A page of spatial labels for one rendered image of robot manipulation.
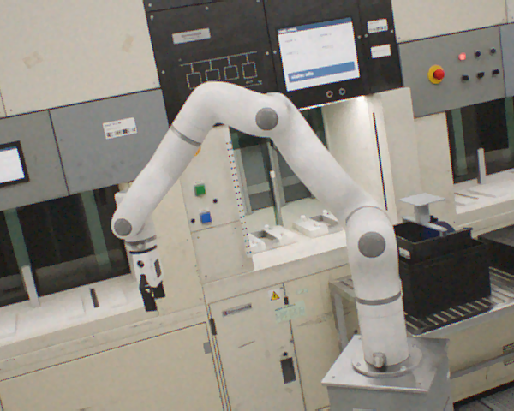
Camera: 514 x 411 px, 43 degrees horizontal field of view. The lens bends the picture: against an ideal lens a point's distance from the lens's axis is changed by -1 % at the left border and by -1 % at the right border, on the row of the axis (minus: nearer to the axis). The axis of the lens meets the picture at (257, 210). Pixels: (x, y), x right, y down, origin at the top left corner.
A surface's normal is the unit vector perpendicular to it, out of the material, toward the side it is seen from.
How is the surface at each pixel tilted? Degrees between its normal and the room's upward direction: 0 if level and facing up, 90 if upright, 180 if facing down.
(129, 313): 90
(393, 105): 90
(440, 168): 90
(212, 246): 90
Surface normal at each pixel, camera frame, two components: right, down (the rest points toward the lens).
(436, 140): 0.31, 0.17
